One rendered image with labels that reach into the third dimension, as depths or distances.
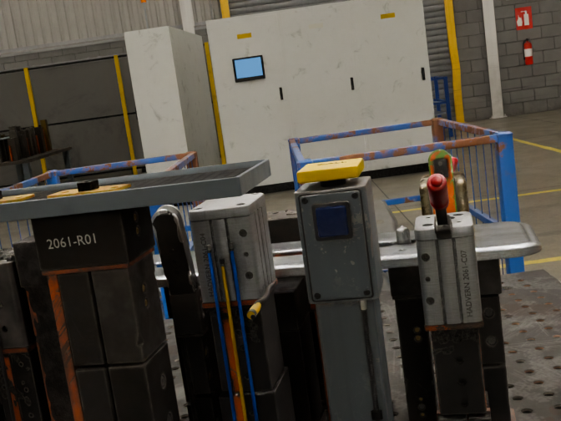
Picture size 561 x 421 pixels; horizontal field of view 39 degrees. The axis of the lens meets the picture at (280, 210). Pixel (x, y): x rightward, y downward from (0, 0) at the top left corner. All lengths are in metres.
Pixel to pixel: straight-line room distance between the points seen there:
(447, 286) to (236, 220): 0.26
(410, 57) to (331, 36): 0.91
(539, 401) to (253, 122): 7.82
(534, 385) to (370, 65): 7.80
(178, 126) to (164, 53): 0.82
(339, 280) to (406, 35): 8.38
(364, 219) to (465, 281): 0.22
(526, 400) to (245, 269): 0.58
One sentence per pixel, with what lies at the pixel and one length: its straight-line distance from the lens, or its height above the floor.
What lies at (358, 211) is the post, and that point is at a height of 1.12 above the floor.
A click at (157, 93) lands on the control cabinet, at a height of 1.29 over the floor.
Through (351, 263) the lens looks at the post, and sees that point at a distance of 0.77.
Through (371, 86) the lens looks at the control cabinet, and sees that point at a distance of 9.05.
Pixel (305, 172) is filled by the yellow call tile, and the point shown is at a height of 1.16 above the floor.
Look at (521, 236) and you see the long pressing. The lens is 1.11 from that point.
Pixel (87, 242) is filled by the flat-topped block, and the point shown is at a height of 1.11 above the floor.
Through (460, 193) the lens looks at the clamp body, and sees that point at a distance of 1.26.
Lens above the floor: 1.25
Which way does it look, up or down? 9 degrees down
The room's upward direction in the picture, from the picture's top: 8 degrees counter-clockwise
